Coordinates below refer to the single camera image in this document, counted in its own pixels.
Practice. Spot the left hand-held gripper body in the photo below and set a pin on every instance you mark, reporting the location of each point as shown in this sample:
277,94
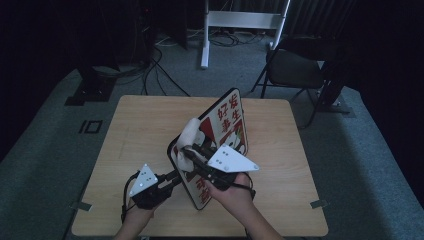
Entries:
148,195

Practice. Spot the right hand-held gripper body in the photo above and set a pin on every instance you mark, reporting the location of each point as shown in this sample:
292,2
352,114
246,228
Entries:
226,166

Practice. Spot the grey cloth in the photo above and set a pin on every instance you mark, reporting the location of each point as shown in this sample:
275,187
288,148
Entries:
190,133

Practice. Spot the panda picture board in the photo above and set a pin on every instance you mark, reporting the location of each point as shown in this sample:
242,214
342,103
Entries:
230,116

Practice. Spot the person's left hand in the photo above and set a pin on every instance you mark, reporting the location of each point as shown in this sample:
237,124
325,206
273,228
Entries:
140,215

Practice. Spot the person's right hand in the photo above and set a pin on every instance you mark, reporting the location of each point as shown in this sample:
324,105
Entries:
233,196

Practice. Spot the grey tape piece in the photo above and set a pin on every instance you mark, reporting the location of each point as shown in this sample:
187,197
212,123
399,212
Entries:
318,203
81,206

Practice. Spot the black stand with base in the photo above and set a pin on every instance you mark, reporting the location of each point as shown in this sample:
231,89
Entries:
91,90

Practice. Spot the black folding chair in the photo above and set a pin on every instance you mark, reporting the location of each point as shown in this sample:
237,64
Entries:
293,71

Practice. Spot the black metal stand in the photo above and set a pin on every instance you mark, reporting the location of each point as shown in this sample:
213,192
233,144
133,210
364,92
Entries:
331,93

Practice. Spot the dark curtain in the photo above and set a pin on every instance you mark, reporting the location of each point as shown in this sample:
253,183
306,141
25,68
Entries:
316,16

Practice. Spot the white metal stand frame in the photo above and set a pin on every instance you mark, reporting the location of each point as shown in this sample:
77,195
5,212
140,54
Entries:
240,20

